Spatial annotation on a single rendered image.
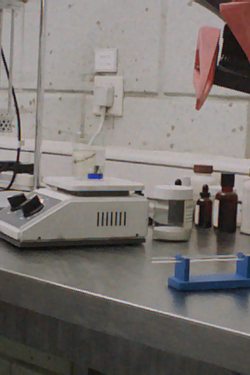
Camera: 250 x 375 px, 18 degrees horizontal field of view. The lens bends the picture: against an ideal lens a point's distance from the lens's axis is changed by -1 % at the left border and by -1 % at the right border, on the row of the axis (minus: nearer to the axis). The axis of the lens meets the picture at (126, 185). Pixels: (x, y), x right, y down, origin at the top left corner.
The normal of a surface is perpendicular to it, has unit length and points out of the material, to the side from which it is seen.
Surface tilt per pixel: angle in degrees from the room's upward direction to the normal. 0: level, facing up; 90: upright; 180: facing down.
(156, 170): 90
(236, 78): 129
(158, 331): 90
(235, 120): 90
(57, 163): 90
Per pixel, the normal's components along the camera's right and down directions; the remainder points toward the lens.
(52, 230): 0.45, 0.11
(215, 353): -0.67, 0.04
